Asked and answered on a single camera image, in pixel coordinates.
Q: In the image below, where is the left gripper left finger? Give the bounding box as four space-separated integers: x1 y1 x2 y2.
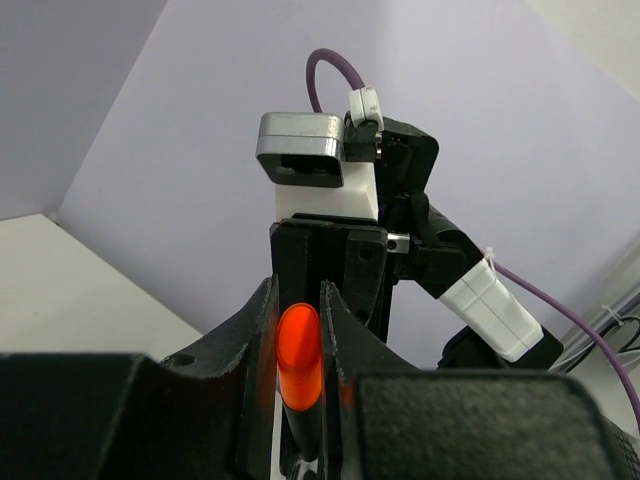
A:
99 277 279 479

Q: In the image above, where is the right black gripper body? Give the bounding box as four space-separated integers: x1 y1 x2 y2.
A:
270 212 470 342

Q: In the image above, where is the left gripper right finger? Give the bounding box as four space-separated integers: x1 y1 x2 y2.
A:
320 282 620 479

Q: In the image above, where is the black orange highlighter pen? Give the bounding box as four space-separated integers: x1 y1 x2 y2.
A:
280 401 321 466

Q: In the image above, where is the orange highlighter cap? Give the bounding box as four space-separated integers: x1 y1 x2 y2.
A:
276 303 322 412

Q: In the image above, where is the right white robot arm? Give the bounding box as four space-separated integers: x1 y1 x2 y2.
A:
256 112 563 370

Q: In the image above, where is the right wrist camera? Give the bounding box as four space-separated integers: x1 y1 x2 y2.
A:
256 112 378 221

